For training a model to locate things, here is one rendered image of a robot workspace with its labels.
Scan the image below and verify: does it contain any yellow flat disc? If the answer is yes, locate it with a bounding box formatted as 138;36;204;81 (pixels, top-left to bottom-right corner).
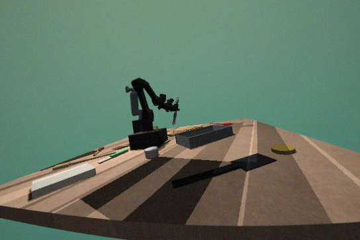
271;144;296;155

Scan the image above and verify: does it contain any light wooden board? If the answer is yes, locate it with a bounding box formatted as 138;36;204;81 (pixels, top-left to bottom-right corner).
167;126;203;137

